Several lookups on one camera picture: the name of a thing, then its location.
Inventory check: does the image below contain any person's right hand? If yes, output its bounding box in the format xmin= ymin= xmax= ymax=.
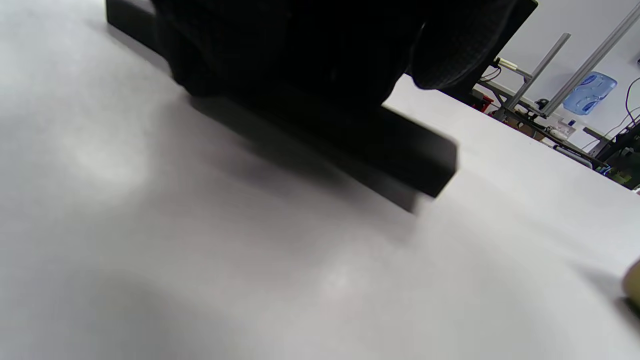
xmin=150 ymin=0 xmax=521 ymax=108

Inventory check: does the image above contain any black rectangular bar weight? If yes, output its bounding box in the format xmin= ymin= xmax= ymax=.
xmin=106 ymin=0 xmax=458 ymax=213

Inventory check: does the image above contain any grey metal post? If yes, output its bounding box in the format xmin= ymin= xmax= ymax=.
xmin=494 ymin=32 xmax=572 ymax=122
xmin=541 ymin=4 xmax=640 ymax=119

